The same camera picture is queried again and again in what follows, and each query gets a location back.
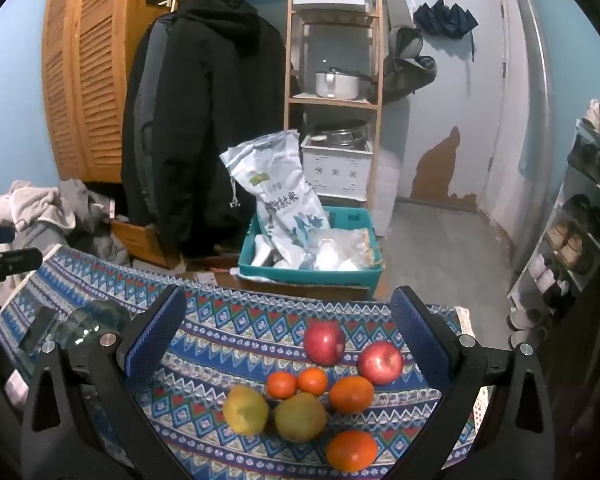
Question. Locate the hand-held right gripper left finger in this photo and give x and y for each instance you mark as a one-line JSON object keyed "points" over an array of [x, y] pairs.
{"points": [[155, 332]]}

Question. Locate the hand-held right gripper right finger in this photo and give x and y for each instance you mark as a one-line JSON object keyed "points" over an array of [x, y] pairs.
{"points": [[420, 342]]}

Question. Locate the red apple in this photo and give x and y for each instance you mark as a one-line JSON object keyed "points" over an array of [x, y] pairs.
{"points": [[325, 342], [380, 362]]}

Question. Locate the clear glass bowl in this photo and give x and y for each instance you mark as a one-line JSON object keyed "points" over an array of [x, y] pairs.
{"points": [[87, 327]]}

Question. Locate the orange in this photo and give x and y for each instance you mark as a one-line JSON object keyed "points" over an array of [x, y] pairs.
{"points": [[352, 451], [351, 394]]}

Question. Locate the small tangerine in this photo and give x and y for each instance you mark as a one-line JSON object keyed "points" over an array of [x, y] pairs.
{"points": [[312, 381], [281, 385]]}

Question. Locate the yellow pear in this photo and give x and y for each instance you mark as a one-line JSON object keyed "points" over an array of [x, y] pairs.
{"points": [[246, 410]]}

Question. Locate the yellow-green pear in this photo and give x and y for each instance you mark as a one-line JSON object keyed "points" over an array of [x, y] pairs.
{"points": [[300, 416]]}

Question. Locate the blue patterned tablecloth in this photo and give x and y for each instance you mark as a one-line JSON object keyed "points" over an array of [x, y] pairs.
{"points": [[240, 325]]}

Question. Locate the grey crumpled cloth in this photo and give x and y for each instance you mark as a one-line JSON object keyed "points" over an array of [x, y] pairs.
{"points": [[87, 210]]}

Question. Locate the clear plastic bag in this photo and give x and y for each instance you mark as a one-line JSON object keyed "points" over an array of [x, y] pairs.
{"points": [[345, 250]]}

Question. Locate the teal plastic basket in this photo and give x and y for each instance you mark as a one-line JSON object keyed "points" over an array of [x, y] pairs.
{"points": [[305, 276]]}

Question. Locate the flat brown cardboard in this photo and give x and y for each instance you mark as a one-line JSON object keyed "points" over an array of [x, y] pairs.
{"points": [[280, 287]]}

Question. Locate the wooden louvered wardrobe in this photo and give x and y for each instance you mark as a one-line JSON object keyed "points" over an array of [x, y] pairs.
{"points": [[95, 85]]}

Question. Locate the white printed rice bag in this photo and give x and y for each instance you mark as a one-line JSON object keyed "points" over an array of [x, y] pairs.
{"points": [[285, 195]]}

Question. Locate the white plastic crate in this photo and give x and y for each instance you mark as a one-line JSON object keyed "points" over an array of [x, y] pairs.
{"points": [[335, 172]]}

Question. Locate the black hanging jacket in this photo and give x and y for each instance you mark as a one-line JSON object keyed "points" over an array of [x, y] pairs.
{"points": [[200, 125]]}

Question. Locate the steel pot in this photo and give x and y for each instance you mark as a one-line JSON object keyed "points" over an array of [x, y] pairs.
{"points": [[342, 132]]}

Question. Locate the white door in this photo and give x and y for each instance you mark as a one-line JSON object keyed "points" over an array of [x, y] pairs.
{"points": [[460, 85]]}

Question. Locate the grey-green hanging bag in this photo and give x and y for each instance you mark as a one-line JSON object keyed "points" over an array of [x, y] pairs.
{"points": [[405, 67]]}

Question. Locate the wooden shelf rack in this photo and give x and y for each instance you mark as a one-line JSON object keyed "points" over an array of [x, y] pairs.
{"points": [[292, 85]]}

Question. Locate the dark blue umbrella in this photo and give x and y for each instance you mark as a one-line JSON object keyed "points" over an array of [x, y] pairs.
{"points": [[445, 20]]}

